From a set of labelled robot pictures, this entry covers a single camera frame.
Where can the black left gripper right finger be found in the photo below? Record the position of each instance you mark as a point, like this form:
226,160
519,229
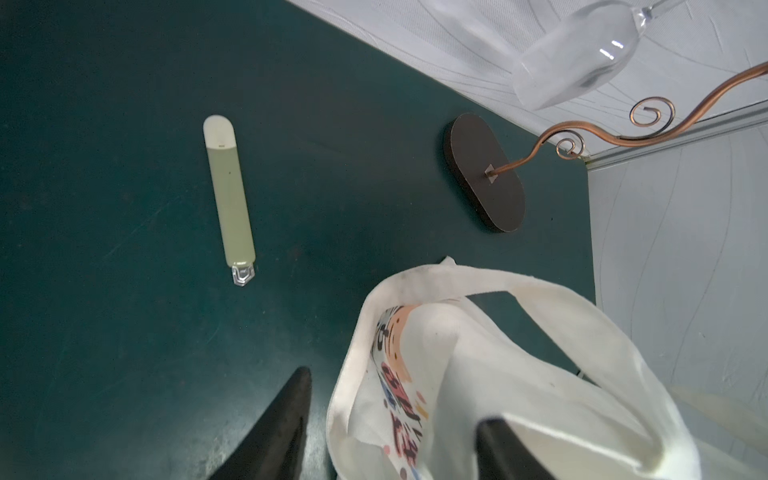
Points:
501,455

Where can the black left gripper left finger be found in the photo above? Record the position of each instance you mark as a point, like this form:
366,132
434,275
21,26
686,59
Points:
274,447

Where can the white printed canvas tote bag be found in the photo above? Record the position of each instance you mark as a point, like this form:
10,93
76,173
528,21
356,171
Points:
439,349

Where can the olive green utility knife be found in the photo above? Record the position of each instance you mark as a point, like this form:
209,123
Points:
230,198

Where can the green table mat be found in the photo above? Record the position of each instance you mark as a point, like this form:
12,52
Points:
127,352

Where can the bronze scroll hanger stand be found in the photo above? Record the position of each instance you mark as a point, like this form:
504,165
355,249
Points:
495,191

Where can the clear glass bottle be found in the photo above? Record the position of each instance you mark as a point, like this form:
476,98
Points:
586,50

